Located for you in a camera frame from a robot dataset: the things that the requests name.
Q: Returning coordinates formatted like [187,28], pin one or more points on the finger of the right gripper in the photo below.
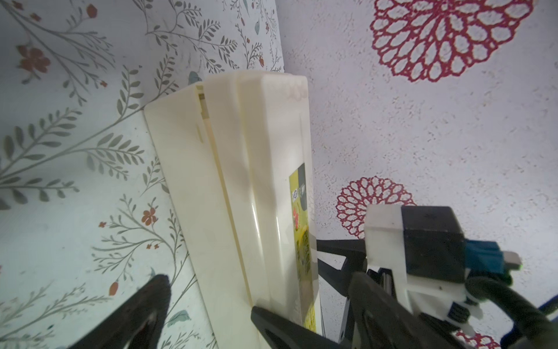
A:
[282,333]
[340,261]

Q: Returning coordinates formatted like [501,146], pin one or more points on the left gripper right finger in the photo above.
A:
[381,322]

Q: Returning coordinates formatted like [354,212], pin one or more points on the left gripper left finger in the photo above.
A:
[138,323]

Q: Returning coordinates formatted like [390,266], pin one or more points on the cream dispenser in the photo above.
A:
[235,151]

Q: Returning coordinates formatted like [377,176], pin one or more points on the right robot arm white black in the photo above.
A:
[532,327]

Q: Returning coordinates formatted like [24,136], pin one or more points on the floral table mat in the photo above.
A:
[86,216]

